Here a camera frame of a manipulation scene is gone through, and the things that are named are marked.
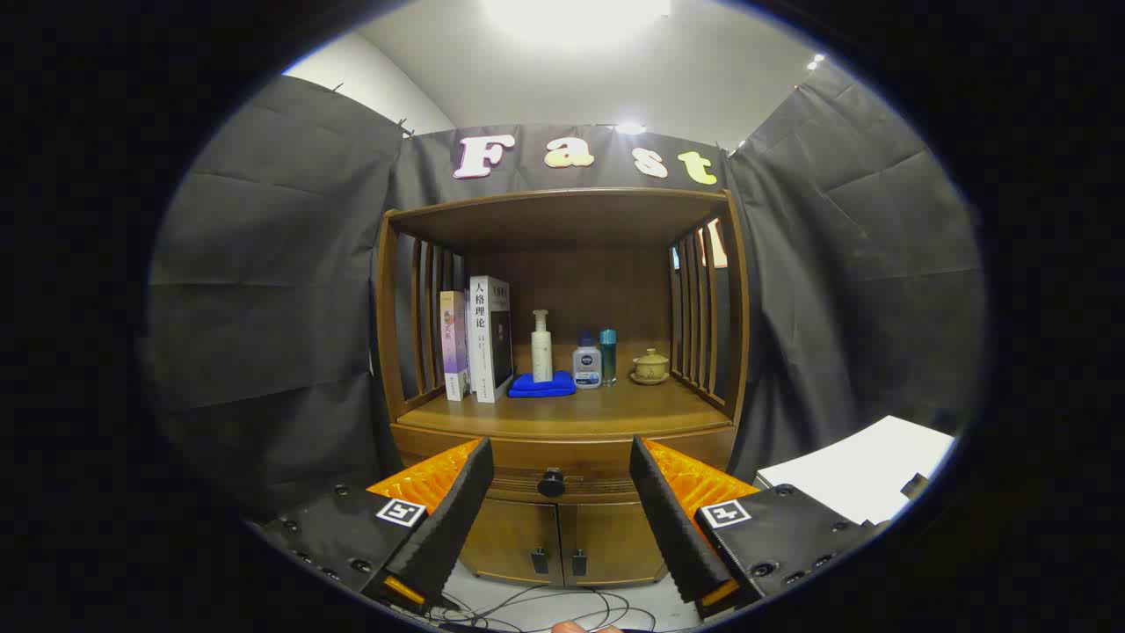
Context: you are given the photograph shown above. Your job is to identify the thick white book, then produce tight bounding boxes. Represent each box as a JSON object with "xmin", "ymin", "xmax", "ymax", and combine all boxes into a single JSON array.
[{"xmin": 468, "ymin": 275, "xmax": 513, "ymax": 404}]

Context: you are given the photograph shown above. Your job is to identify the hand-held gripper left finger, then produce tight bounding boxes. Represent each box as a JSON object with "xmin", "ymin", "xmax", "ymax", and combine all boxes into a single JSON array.
[{"xmin": 249, "ymin": 437, "xmax": 495, "ymax": 615}]

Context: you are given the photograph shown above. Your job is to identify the wooden cabinet door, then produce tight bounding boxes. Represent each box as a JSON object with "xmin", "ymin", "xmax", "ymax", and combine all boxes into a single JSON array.
[
  {"xmin": 459, "ymin": 499, "xmax": 563, "ymax": 586},
  {"xmin": 558, "ymin": 501, "xmax": 669, "ymax": 587}
]

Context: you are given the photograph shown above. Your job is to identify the brown wooden drawer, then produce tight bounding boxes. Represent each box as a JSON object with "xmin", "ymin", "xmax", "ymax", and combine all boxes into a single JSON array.
[{"xmin": 393, "ymin": 425, "xmax": 737, "ymax": 504}]

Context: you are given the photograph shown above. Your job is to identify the white bottle blue cap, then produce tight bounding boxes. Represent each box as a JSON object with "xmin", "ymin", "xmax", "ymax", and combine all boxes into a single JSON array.
[{"xmin": 572, "ymin": 331, "xmax": 603, "ymax": 389}]

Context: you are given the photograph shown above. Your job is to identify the black floor cables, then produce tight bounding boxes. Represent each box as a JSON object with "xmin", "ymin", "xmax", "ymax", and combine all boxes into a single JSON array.
[{"xmin": 431, "ymin": 585, "xmax": 660, "ymax": 633}]

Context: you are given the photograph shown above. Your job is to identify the white pump bottle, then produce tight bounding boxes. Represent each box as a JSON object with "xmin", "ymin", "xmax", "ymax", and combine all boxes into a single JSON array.
[{"xmin": 532, "ymin": 309, "xmax": 554, "ymax": 383}]

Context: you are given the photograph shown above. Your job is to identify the thin purple book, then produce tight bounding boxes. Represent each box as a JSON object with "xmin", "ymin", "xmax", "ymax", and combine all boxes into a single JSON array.
[{"xmin": 439, "ymin": 291, "xmax": 471, "ymax": 402}]

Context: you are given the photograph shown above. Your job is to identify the wooden countertop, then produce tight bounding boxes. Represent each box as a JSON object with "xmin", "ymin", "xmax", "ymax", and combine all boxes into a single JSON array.
[{"xmin": 397, "ymin": 374, "xmax": 735, "ymax": 438}]

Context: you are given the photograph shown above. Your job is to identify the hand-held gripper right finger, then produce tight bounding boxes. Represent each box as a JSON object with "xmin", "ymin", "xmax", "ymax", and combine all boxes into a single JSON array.
[{"xmin": 629, "ymin": 434, "xmax": 889, "ymax": 619}]

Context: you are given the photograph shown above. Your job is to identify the blue folded cloth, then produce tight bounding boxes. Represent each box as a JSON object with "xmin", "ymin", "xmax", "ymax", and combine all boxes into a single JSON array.
[{"xmin": 508, "ymin": 371, "xmax": 577, "ymax": 398}]

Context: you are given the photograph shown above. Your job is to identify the brown wooden cabinet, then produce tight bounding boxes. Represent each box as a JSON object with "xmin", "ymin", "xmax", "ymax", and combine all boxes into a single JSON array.
[{"xmin": 374, "ymin": 187, "xmax": 751, "ymax": 588}]

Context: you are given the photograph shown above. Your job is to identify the yellow lidded teacup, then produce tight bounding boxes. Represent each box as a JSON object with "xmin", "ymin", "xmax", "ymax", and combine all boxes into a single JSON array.
[{"xmin": 629, "ymin": 348, "xmax": 671, "ymax": 386}]

